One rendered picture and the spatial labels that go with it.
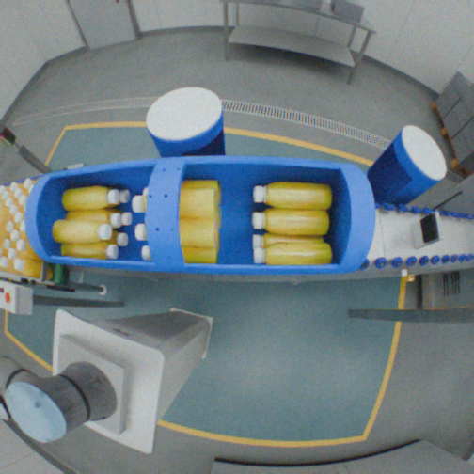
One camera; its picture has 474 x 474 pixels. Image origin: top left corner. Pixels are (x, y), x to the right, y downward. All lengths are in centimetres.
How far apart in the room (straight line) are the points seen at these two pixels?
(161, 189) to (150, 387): 43
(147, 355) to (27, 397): 29
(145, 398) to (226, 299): 118
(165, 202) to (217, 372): 142
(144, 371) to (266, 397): 134
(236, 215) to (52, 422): 70
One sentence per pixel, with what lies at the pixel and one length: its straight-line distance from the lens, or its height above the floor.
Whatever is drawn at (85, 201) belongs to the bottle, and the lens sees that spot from 71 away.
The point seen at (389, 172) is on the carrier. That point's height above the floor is 63.
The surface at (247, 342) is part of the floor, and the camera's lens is 166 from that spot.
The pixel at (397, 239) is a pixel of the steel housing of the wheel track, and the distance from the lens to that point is 94.
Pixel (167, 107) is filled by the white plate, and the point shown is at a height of 104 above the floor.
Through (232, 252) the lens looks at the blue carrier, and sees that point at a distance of 67.
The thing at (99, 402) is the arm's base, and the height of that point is 124.
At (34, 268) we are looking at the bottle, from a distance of 96.
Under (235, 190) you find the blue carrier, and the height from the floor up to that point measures 101.
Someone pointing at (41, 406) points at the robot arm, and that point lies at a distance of 44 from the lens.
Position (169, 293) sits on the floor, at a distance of 170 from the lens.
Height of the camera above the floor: 164
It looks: 75 degrees down
